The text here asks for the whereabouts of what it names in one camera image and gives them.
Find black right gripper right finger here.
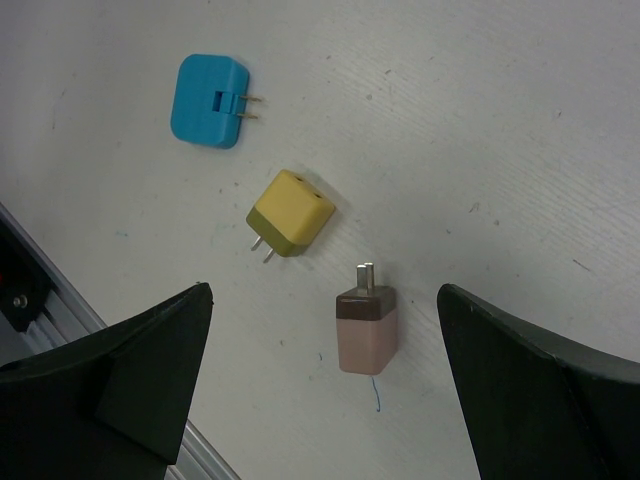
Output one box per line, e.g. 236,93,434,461
437,284,639,479

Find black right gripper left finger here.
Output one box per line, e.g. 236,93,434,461
1,283,213,479

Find pink brown plug adapter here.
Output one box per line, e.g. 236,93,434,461
335,262,399,376

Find yellow olive plug adapter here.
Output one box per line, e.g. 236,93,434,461
246,169,335,263

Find bright blue plug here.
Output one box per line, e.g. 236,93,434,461
170,54,256,149

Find aluminium table front rail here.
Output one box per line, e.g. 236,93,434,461
0,202,241,480

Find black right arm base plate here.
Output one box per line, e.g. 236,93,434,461
1,236,52,333

